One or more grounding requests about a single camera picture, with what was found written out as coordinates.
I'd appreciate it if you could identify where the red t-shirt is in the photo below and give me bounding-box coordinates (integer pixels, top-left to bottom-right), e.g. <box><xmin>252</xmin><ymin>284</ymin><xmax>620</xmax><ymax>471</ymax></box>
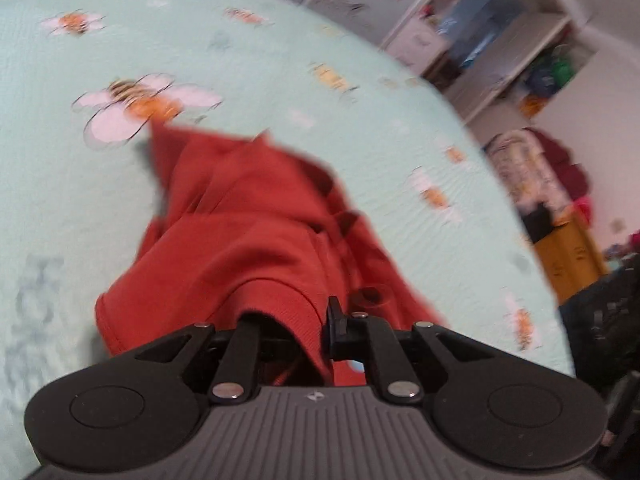
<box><xmin>95</xmin><ymin>124</ymin><xmax>440</xmax><ymax>386</ymax></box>

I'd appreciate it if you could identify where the pile of clothes on chair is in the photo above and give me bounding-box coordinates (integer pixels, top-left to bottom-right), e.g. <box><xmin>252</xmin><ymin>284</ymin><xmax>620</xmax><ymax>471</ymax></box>
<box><xmin>484</xmin><ymin>128</ymin><xmax>592</xmax><ymax>243</ymax></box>

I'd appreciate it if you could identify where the yellow wooden cabinet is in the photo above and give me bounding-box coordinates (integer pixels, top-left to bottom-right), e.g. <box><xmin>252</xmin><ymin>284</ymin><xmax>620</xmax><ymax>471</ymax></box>
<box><xmin>534</xmin><ymin>212</ymin><xmax>610</xmax><ymax>304</ymax></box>

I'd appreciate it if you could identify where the black equipment on floor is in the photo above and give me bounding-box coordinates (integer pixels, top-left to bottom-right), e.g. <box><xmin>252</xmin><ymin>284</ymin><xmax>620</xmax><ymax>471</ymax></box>
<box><xmin>560</xmin><ymin>255</ymin><xmax>639</xmax><ymax>479</ymax></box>

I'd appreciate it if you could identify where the mint quilted floral bedspread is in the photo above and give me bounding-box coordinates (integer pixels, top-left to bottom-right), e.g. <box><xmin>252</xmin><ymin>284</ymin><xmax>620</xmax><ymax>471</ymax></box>
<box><xmin>1</xmin><ymin>0</ymin><xmax>574</xmax><ymax>479</ymax></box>

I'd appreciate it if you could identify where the white bookshelf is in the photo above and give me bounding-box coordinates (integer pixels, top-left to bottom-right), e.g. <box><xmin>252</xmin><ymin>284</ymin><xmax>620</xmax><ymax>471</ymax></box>
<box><xmin>299</xmin><ymin>0</ymin><xmax>601</xmax><ymax>126</ymax></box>

